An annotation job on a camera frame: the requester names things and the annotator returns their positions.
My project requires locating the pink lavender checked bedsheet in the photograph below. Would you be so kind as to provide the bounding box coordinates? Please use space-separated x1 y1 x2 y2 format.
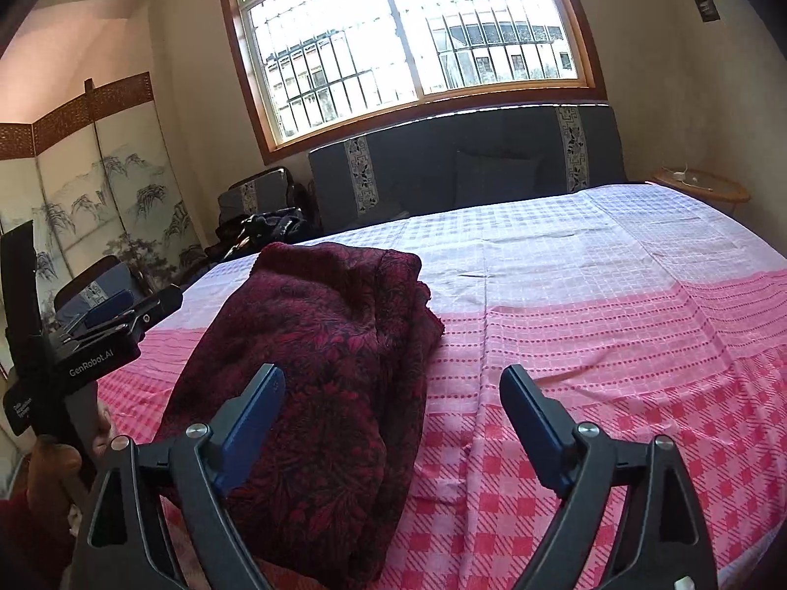
94 182 787 590

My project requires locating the dark grey pillow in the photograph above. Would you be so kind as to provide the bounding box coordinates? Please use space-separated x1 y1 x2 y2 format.
454 152 540 208

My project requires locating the wood framed barred window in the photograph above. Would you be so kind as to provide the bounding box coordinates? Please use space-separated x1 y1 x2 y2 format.
220 0 607 164

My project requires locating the dark grey upholstered headboard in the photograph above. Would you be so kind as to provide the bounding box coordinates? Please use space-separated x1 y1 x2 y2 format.
309 104 627 233

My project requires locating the painted folding screen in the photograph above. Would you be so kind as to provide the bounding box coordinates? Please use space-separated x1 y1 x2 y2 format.
1 73 203 326

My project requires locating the black wall switch panel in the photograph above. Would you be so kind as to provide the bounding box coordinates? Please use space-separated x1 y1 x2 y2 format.
694 0 720 23

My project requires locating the dark red patterned garment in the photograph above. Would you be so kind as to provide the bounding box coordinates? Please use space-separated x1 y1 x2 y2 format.
157 242 443 589

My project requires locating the black bag on chair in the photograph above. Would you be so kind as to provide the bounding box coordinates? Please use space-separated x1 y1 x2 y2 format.
216 206 313 261

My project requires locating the person's left hand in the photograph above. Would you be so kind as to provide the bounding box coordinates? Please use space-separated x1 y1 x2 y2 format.
27 436 88 513

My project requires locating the round wooden side table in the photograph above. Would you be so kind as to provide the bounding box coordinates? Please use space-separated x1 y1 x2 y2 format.
648 168 751 216

